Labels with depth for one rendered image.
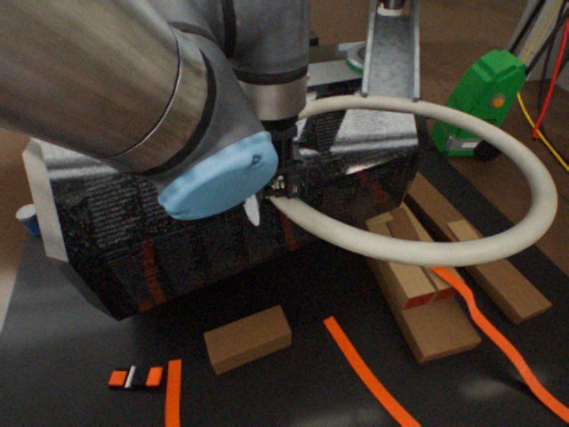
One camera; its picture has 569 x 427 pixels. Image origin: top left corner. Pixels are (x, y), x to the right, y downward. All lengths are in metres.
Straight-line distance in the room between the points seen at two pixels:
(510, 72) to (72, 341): 2.41
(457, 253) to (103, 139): 0.39
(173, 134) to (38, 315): 1.61
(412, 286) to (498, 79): 1.27
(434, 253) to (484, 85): 1.82
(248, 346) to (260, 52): 1.06
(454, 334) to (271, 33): 1.30
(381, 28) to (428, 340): 1.06
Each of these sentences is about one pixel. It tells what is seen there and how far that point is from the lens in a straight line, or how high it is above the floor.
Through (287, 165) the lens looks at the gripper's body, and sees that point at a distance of 0.44.
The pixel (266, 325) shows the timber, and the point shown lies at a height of 0.13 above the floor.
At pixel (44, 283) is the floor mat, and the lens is 1.86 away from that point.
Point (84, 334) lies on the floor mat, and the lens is 1.62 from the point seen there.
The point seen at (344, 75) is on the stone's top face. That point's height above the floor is 0.85.
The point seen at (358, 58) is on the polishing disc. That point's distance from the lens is 1.19.
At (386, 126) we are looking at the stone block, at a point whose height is 0.74.
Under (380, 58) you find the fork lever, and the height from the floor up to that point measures 0.97.
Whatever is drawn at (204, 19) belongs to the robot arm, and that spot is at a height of 1.22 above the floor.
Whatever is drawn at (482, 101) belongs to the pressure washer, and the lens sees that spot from 2.22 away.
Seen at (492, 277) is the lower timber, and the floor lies 0.08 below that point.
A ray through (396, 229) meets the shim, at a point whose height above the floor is 0.21.
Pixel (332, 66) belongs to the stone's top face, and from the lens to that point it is 1.19.
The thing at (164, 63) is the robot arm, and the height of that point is 1.25.
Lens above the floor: 1.32
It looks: 47 degrees down
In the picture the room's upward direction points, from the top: straight up
